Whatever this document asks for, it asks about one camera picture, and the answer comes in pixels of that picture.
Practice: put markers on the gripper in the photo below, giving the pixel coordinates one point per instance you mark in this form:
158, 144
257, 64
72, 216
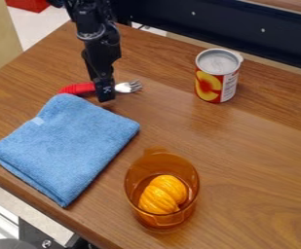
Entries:
101, 55

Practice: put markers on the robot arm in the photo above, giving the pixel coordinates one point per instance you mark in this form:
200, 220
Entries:
87, 16

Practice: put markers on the red fork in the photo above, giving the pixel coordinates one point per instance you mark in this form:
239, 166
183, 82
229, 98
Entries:
76, 88

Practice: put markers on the orange bowl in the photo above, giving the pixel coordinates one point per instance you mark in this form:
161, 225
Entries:
135, 181

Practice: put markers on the blue cloth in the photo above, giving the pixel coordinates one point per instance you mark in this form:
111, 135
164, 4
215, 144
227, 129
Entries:
66, 146

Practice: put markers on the can with peach label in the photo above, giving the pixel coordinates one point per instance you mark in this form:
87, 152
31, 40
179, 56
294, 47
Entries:
215, 81

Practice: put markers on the red box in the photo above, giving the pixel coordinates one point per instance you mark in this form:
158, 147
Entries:
27, 4

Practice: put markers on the orange toy fruit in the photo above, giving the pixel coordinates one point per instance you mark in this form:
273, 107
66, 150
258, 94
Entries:
163, 194

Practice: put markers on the black metal frame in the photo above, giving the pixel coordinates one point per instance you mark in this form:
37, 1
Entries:
243, 29

